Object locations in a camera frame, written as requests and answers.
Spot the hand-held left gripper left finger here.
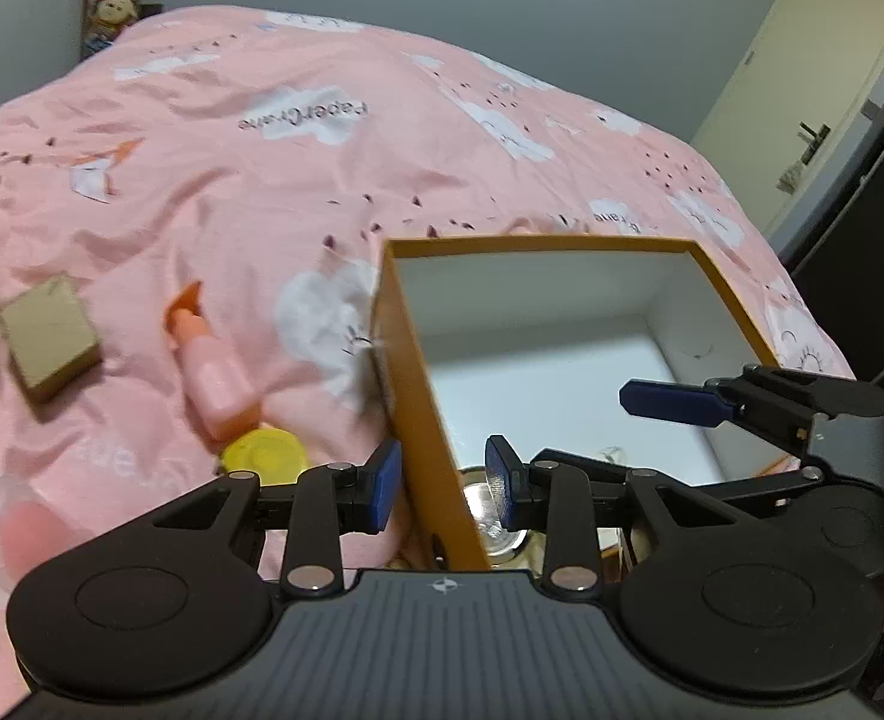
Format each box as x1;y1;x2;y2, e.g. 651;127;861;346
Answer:
152;439;404;595

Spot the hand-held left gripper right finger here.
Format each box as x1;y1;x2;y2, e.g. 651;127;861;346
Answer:
484;435;762;593

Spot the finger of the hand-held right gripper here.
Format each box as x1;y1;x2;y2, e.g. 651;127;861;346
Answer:
619;364;884;458
700;467;827;517

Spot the orange cardboard box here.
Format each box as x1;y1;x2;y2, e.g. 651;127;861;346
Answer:
367;235;807;571

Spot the pink bottle with orange cap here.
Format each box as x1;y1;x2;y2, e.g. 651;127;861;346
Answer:
163;281;263;442

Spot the clear plastic cup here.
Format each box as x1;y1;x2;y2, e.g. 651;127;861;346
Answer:
0;465;75;590

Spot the small brown cardboard box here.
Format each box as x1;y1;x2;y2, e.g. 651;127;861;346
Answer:
0;275;104;400

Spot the silver metal can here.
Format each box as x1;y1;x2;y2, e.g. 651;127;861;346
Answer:
458;465;533;560

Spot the yellow round lid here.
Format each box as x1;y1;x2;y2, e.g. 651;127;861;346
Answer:
220;426;311;482

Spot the pink printed blanket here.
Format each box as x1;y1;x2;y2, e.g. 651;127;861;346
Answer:
0;4;859;691

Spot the cream door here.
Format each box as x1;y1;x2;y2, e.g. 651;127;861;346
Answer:
689;0;884;241

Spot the stack of plush toys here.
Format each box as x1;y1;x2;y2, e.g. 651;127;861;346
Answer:
80;0;150;61

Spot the dark door handle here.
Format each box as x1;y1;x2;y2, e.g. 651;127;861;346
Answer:
798;122;833;166

